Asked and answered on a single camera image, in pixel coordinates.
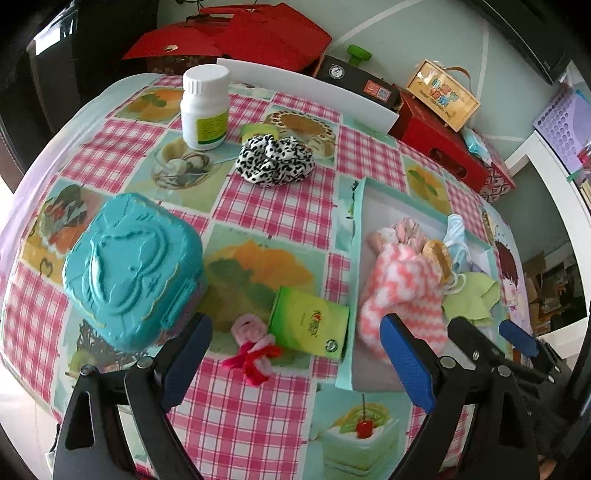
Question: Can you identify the purple perforated basket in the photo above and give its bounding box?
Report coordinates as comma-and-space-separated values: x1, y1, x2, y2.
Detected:
532, 85, 591, 171

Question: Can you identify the person's right hand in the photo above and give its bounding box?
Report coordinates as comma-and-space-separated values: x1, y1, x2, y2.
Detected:
526, 410, 588, 480

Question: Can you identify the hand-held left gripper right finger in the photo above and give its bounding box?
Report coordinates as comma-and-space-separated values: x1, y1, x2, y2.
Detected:
380, 313, 542, 480

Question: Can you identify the white shelf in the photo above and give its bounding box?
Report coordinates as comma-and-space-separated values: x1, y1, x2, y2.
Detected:
504, 130, 591, 259

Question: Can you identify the blue face mask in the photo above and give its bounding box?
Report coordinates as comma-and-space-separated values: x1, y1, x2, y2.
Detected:
443, 215, 469, 296

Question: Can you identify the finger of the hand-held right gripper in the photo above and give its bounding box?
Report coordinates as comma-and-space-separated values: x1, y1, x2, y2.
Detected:
499, 319, 563, 385
448, 318, 508, 369

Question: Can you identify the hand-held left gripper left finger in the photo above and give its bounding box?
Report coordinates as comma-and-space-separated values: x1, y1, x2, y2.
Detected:
52, 312, 214, 480

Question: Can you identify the dark wall frame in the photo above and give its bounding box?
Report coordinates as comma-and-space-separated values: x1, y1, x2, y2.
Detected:
466, 0, 573, 86

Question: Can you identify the tan gift box with handle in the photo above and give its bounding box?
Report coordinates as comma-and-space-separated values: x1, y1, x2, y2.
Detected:
405, 59, 481, 132

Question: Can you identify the white bottle with green label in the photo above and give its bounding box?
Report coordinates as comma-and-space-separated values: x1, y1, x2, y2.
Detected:
180, 64, 230, 151

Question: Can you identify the green dumbbell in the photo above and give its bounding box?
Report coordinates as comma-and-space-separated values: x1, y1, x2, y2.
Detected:
347, 44, 373, 70

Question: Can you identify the tan round plush pad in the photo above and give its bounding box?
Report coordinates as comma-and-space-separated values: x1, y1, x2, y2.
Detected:
424, 239, 454, 284

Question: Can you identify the light green cloth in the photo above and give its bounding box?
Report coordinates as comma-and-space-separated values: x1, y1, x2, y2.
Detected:
441, 271, 502, 328

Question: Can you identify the light green paper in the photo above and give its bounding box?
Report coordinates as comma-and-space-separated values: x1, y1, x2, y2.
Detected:
240, 124, 278, 141

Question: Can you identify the small green box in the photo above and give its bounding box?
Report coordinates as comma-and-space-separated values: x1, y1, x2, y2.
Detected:
269, 286, 352, 361

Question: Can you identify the black and white scrunchie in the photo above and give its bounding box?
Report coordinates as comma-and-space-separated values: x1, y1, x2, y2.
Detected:
235, 134, 315, 189

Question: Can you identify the white tray with teal rim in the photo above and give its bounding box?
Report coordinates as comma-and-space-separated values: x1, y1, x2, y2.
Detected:
335, 178, 499, 393

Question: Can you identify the black flat box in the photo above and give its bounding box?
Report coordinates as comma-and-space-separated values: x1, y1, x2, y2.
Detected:
314, 54, 402, 112

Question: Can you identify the pink hair tie red bow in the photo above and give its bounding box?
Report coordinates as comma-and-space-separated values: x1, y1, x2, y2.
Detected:
222, 314, 282, 387

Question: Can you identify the pink white chevron cloth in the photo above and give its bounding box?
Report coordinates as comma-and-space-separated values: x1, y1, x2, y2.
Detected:
358, 242, 455, 358

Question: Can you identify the white chair back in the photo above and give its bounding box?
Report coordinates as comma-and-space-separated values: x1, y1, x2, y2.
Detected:
216, 58, 400, 134

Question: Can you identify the red carton with handle slot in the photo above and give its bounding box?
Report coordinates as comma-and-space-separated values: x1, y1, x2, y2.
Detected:
389, 89, 491, 193

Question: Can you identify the teal plastic case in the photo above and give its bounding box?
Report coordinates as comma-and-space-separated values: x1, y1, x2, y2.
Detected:
62, 193, 206, 352

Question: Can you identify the brown cardboard box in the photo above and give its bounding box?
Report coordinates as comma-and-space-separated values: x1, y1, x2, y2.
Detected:
524, 251, 548, 296

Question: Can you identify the clear glass bowl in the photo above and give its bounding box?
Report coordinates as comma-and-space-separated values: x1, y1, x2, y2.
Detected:
157, 150, 213, 188

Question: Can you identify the red floral box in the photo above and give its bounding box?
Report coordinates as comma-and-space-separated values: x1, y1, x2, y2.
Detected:
478, 134, 517, 204

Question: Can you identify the red paper bag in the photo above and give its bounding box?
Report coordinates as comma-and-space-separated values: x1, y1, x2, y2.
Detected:
201, 2, 333, 75
122, 16, 241, 61

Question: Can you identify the pack of blue masks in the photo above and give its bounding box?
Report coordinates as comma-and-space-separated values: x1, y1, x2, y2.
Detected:
462, 127, 492, 164

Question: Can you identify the black cabinet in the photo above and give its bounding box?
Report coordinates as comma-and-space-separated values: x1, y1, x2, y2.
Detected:
25, 0, 158, 93

